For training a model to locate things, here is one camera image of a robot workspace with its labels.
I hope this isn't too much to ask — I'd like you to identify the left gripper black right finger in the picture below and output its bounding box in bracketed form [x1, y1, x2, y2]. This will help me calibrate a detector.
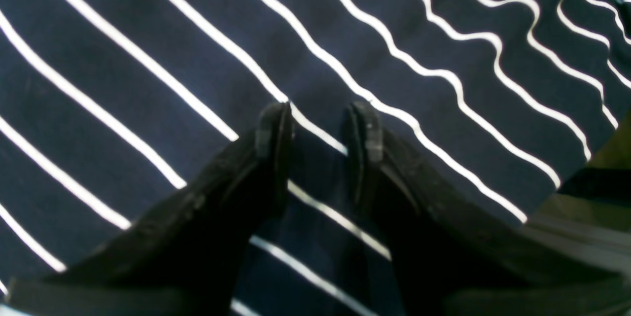
[344, 101, 630, 316]

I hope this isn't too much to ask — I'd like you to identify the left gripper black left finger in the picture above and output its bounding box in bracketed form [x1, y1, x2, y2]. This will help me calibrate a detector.
[5, 103, 294, 316]

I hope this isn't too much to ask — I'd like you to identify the navy white striped t-shirt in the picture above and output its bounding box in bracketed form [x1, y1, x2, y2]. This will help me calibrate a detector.
[1, 0, 630, 316]

